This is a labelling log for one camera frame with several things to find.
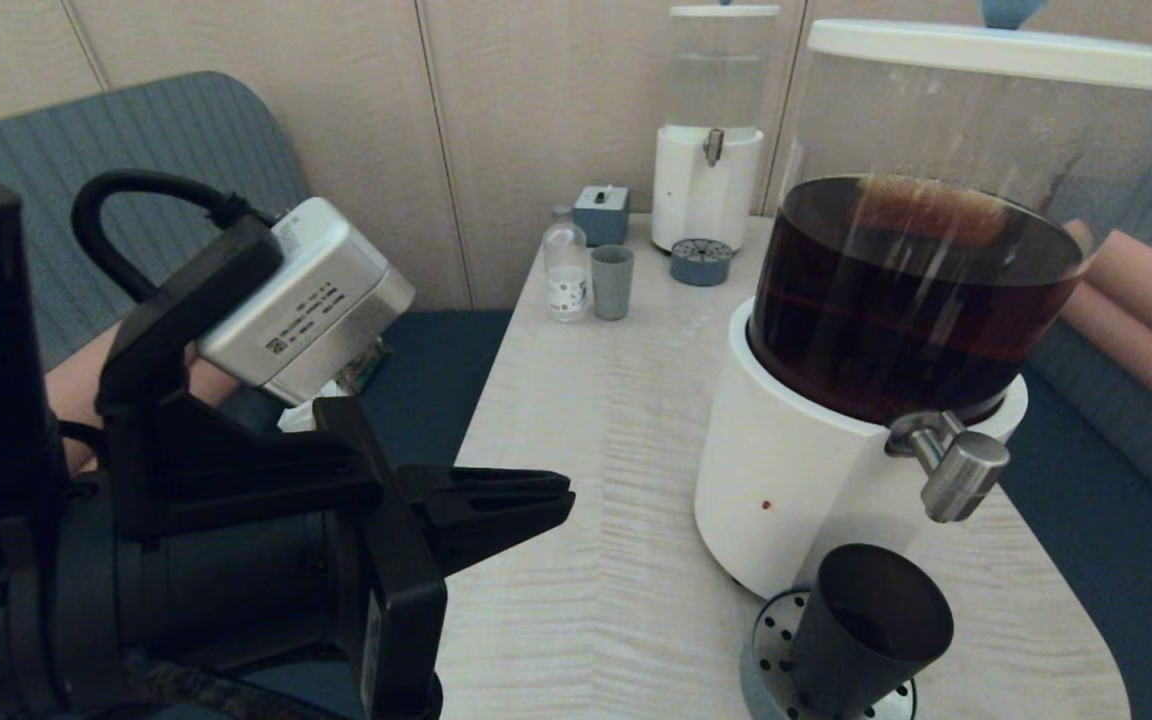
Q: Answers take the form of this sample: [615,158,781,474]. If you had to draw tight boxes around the large tea beverage dispenser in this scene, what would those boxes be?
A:
[693,60,1152,609]

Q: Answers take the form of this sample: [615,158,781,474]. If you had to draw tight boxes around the black plastic cup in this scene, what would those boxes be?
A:
[789,543,956,720]

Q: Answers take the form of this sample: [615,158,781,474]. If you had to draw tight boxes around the grey plastic cup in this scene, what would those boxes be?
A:
[590,245,635,321]

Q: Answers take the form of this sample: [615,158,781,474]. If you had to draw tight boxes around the dark blue sofa seat cushion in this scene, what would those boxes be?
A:
[226,313,515,471]
[996,370,1152,720]

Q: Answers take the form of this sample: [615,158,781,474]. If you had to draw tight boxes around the large silver dispenser tap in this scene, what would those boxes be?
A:
[884,410,1012,525]

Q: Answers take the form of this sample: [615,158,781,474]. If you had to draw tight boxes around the small round grey drip tray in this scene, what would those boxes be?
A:
[670,238,735,287]

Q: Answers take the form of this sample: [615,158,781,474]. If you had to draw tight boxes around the large white dispenser lid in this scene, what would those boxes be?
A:
[806,0,1152,94]

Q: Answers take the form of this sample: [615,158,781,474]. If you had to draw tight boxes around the large round perforated drip tray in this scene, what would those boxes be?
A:
[740,588,918,720]

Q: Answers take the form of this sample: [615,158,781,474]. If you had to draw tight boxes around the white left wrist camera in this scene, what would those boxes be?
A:
[198,197,417,407]

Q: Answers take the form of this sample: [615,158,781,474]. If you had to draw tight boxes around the clear plastic bottle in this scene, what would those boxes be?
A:
[543,206,590,322]

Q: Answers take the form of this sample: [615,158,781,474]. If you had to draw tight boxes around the green snack packet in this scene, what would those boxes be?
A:
[341,338,389,397]

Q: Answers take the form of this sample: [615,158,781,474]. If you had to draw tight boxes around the small white dispenser lid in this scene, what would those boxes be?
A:
[669,0,782,19]

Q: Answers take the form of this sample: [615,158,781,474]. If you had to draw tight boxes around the black left camera cable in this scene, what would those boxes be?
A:
[72,170,282,303]

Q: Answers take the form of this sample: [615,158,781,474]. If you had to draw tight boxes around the small water beverage dispenser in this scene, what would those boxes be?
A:
[651,14,777,254]

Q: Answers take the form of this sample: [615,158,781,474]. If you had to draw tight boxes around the grey square tissue box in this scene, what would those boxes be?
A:
[573,185,631,247]

